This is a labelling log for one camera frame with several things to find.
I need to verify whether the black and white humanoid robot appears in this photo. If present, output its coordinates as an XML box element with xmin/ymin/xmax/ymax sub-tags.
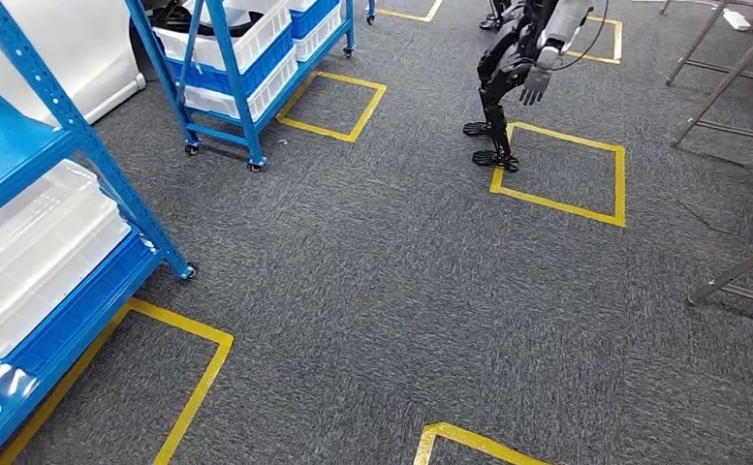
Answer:
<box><xmin>462</xmin><ymin>0</ymin><xmax>599</xmax><ymax>173</ymax></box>

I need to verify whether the white car with red stripe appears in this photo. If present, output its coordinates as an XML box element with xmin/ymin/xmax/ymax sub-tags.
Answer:
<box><xmin>0</xmin><ymin>0</ymin><xmax>147</xmax><ymax>126</ymax></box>

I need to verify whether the blue metal shelf rack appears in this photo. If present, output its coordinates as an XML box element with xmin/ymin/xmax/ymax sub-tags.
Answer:
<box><xmin>124</xmin><ymin>0</ymin><xmax>377</xmax><ymax>173</ymax></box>
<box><xmin>0</xmin><ymin>0</ymin><xmax>198</xmax><ymax>465</ymax></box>

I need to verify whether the black curved plastic part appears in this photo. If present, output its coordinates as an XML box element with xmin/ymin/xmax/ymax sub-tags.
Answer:
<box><xmin>151</xmin><ymin>0</ymin><xmax>263</xmax><ymax>38</ymax></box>

